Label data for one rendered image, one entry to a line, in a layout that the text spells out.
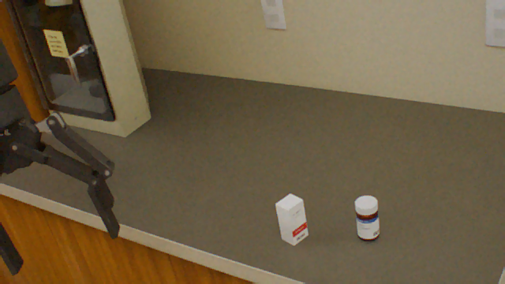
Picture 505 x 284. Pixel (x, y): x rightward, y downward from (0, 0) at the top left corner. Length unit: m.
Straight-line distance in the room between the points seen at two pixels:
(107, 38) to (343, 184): 0.72
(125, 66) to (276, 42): 0.44
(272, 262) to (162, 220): 0.29
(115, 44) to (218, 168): 0.44
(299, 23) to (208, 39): 0.35
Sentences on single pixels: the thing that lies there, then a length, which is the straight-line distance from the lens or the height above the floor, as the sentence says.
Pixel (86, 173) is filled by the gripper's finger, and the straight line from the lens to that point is 0.72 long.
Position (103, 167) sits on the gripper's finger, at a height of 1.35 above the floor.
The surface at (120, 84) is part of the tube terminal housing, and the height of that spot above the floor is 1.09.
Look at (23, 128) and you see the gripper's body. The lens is 0.72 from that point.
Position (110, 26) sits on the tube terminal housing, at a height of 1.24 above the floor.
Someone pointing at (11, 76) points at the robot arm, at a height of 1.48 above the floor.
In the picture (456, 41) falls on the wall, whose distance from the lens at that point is 1.54.
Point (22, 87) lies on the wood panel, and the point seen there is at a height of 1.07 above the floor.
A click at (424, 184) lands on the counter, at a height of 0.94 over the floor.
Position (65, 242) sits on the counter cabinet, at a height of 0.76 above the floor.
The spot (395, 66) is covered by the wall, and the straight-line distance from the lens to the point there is 1.62.
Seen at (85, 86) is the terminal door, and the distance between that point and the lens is 1.67.
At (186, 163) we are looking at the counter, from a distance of 1.48.
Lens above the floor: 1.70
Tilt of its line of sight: 30 degrees down
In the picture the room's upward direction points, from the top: 11 degrees counter-clockwise
